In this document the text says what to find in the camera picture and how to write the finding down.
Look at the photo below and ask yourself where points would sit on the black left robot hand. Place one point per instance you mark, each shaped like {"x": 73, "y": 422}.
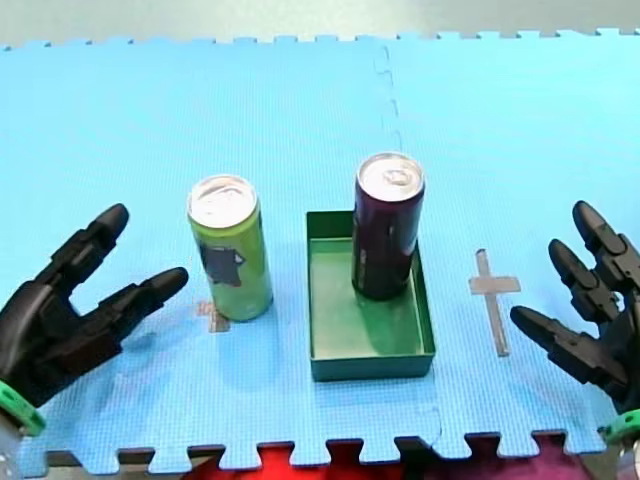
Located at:
{"x": 60, "y": 320}

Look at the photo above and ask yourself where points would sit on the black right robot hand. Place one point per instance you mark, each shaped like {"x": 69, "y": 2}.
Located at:
{"x": 600, "y": 320}

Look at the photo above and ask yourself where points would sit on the green drink can dark band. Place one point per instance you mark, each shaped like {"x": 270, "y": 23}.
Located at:
{"x": 232, "y": 255}

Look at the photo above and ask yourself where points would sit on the dark purple drink can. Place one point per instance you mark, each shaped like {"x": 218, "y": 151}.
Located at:
{"x": 385, "y": 235}

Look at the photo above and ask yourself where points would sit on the shallow green tray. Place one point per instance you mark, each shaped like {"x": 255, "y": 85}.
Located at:
{"x": 370, "y": 325}

